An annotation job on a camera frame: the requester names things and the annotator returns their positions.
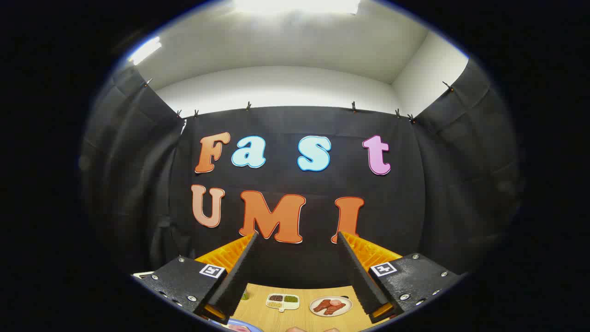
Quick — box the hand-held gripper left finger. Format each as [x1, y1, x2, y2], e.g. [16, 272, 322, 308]
[137, 231, 259, 324]

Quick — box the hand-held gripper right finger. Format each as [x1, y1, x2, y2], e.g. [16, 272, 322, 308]
[336, 231, 464, 324]

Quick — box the white oval meat plate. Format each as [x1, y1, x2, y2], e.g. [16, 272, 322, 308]
[309, 296, 353, 317]

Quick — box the blue round plate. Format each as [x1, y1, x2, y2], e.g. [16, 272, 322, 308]
[220, 318, 264, 332]

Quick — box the white divided dish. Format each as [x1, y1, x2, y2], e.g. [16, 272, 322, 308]
[266, 293, 301, 313]

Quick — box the row of black cloth clips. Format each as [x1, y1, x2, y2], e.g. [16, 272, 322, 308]
[143, 79, 454, 124]

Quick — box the narrow ceiling light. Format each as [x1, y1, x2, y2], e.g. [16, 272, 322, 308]
[128, 37, 163, 65]

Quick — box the wide ceiling light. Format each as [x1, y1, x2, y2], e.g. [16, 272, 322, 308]
[233, 0, 361, 15]

